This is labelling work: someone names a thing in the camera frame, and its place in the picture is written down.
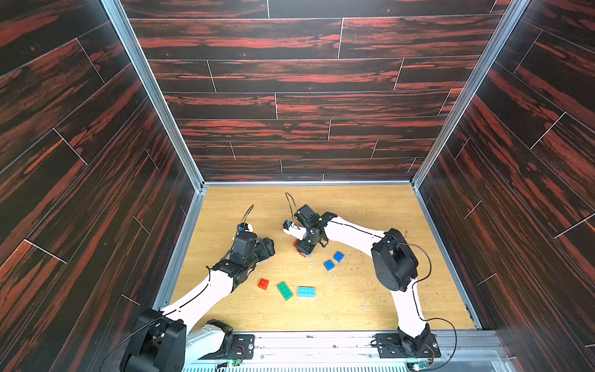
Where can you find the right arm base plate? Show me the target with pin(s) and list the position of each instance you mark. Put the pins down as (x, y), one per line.
(400, 345)

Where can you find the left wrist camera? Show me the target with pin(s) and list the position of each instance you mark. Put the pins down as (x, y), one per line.
(244, 227)

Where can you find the blue small lego brick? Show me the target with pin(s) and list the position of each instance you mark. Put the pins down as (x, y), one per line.
(329, 265)
(338, 257)

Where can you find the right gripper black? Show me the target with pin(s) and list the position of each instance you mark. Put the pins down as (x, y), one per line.
(306, 242)

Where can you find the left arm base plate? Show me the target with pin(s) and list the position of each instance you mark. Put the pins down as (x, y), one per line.
(238, 346)

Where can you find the aluminium front rail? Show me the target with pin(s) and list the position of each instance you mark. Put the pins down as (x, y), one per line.
(463, 350)

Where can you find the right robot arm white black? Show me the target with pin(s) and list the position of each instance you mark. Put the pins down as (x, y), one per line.
(395, 264)

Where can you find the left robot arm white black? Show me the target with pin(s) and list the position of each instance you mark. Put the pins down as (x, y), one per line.
(163, 340)

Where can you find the green long lego brick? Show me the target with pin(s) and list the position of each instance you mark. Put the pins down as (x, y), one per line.
(285, 291)

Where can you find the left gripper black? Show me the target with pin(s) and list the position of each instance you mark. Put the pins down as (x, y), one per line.
(264, 248)

